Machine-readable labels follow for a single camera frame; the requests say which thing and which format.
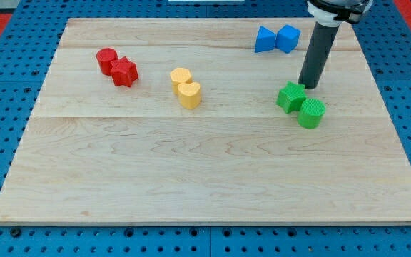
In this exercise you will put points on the white and black wrist mount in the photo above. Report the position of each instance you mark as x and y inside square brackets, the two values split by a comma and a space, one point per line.
[331, 13]

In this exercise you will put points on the green cylinder block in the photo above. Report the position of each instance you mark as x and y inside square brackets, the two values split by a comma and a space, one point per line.
[311, 113]

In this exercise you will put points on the blue cube block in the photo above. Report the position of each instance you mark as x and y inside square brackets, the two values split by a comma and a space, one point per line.
[287, 38]

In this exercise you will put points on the red star block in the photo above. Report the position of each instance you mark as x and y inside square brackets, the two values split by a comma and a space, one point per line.
[123, 72]

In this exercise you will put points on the yellow heart block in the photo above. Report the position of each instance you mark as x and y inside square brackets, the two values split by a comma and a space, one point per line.
[189, 94]

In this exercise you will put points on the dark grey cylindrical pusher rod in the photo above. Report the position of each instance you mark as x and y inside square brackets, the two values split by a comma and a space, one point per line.
[321, 42]

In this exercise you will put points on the green star block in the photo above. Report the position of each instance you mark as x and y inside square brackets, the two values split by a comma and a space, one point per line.
[291, 97]

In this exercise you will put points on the blue triangle block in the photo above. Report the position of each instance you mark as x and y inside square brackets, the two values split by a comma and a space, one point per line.
[265, 40]

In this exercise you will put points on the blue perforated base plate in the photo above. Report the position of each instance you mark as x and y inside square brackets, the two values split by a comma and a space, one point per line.
[29, 34]

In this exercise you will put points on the yellow hexagon block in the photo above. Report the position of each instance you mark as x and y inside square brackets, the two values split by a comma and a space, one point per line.
[178, 76]

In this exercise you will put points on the light wooden board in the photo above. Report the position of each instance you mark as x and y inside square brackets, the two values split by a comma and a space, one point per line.
[96, 154]

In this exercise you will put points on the red cylinder block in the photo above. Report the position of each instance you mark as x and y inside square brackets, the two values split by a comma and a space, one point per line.
[105, 57]

